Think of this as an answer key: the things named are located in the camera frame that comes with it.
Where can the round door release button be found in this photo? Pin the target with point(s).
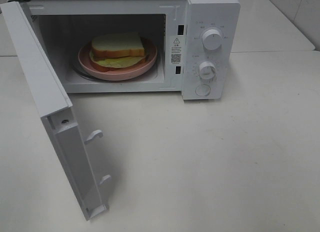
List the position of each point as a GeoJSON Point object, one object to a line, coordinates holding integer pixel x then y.
{"type": "Point", "coordinates": [203, 90]}

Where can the pink plate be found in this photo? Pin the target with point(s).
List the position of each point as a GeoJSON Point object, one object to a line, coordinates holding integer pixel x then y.
{"type": "Point", "coordinates": [119, 74]}

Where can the sandwich with lettuce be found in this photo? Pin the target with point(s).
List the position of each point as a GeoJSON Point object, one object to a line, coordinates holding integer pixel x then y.
{"type": "Point", "coordinates": [116, 51]}

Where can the white microwave door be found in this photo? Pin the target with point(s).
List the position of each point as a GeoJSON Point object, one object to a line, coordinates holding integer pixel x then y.
{"type": "Point", "coordinates": [54, 107]}

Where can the white lower microwave knob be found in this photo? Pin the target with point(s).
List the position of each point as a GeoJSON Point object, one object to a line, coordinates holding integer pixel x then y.
{"type": "Point", "coordinates": [207, 70]}

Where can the white microwave knob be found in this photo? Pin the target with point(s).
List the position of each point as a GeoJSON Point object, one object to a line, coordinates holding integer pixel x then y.
{"type": "Point", "coordinates": [207, 70]}
{"type": "Point", "coordinates": [212, 39]}

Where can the white microwave oven body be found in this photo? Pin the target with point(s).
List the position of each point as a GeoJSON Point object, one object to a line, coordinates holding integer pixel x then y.
{"type": "Point", "coordinates": [174, 26]}

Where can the white upper microwave knob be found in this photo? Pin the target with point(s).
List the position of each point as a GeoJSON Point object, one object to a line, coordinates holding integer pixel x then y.
{"type": "Point", "coordinates": [212, 39]}

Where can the glass microwave turntable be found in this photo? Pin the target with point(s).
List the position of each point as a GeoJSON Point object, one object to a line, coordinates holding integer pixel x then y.
{"type": "Point", "coordinates": [150, 75]}

